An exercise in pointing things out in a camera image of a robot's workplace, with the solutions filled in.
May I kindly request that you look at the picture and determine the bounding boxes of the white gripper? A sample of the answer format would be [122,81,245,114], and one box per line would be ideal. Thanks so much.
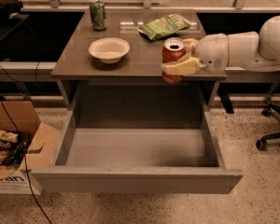
[161,34,229,76]

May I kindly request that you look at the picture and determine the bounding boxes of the black office chair base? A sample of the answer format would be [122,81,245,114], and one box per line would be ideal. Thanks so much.
[255,103,280,151]

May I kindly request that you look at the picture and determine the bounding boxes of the white paper bowl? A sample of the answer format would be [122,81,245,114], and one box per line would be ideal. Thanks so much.
[89,37,130,63]

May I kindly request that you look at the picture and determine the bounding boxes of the green chip bag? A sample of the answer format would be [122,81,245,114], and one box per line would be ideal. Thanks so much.
[137,14,193,41]

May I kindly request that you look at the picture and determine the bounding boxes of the green soda can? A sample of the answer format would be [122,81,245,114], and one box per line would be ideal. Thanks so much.
[90,0,106,31]

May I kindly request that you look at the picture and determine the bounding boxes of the open grey top drawer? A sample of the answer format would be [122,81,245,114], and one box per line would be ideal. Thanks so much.
[30,87,244,195]

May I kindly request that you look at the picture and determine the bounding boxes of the snack bags in box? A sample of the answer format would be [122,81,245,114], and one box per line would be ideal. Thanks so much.
[0,129,29,170]

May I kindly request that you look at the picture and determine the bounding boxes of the black cable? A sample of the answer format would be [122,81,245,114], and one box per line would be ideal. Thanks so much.
[0,61,54,224]

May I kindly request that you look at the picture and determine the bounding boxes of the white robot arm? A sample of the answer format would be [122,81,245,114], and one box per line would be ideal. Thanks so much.
[161,16,280,77]

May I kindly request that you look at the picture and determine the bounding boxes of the red coke can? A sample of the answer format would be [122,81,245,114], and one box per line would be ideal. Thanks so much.
[162,37,186,83]

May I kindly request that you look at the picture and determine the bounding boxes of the brown cardboard box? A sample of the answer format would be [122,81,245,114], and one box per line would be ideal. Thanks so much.
[0,101,60,194]

